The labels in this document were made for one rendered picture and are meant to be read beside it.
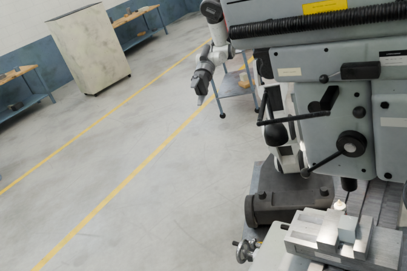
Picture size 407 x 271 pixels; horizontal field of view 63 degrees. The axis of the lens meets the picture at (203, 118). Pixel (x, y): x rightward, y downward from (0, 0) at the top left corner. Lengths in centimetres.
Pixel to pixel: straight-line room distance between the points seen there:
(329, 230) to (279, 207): 81
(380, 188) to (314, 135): 63
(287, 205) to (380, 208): 68
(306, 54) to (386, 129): 25
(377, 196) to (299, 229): 37
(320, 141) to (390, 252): 44
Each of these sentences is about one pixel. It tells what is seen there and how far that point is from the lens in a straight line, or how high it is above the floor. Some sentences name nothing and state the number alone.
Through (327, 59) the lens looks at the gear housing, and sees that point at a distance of 81.
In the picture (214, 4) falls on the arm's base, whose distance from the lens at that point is 169.
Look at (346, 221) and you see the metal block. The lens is 121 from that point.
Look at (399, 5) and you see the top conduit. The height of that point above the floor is 180.
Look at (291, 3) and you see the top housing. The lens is 78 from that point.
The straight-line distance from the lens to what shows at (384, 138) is 89.
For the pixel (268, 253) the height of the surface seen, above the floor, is 76.
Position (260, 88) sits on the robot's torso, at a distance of 177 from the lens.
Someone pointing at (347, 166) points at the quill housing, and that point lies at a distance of 99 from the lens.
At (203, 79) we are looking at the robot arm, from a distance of 146.
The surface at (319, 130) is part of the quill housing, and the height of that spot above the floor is 148.
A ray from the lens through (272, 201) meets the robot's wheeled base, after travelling 205.
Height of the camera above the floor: 200
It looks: 27 degrees down
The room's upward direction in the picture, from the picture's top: 19 degrees counter-clockwise
